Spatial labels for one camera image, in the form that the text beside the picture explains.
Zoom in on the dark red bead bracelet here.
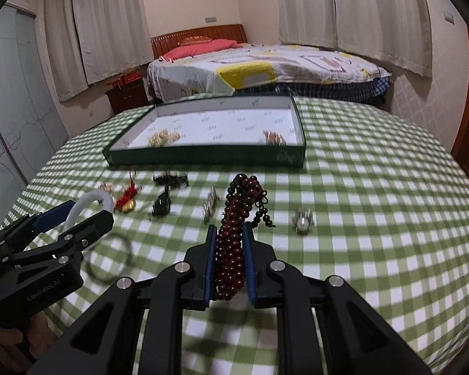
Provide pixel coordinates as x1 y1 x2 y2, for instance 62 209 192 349
213 172 278 301

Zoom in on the person's left hand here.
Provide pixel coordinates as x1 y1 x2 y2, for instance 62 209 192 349
0 313 51 375

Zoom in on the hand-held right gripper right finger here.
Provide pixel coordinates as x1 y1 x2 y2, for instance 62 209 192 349
240 222 434 375

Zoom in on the cream pearl necklace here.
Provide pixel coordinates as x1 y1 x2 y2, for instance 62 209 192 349
146 130 181 148

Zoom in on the pearl ring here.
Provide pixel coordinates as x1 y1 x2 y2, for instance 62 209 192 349
291 208 315 236

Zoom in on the frosted glass wardrobe door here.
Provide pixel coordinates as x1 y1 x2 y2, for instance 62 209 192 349
0 4 69 235

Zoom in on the wooden headboard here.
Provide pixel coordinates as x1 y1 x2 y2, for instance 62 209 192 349
150 24 248 60

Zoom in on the cream striped curtain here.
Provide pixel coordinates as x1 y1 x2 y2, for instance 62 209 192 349
328 0 432 78
72 0 155 85
43 0 88 102
275 0 339 49

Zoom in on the dark wooden nightstand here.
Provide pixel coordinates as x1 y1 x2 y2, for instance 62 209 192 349
105 82 149 117

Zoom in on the green checked tablecloth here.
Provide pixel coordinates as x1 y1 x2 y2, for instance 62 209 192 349
0 96 469 375

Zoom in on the red tassel gold charm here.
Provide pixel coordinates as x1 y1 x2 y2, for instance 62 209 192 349
113 170 142 213

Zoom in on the blue plaid bed skirt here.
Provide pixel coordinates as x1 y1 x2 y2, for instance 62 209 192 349
234 76 391 106

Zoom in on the bed with patterned cover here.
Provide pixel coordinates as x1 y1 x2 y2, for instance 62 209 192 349
146 43 391 96

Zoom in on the green shallow box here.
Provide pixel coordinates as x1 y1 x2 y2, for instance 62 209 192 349
103 94 307 168

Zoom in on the thin dark braided loop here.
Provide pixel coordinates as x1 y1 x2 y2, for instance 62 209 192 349
87 234 134 282

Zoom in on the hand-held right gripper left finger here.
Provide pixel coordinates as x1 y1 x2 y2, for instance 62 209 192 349
25 224 219 375

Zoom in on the gold link bracelet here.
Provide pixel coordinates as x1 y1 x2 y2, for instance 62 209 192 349
263 130 287 146

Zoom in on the red pillow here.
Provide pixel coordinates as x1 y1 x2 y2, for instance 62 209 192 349
161 39 243 61

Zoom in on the silver crystal bracelet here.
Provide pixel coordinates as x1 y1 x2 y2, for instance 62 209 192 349
201 187 219 221

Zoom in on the dark pendant cord necklace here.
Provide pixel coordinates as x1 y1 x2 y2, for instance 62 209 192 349
148 189 173 219

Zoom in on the black cord jewelry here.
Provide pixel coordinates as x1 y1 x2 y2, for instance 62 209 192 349
152 171 190 188

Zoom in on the white jade bangle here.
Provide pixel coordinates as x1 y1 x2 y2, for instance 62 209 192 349
63 190 115 251

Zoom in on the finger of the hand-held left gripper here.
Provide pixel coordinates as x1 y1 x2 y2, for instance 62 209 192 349
4 211 115 267
0 200 77 251

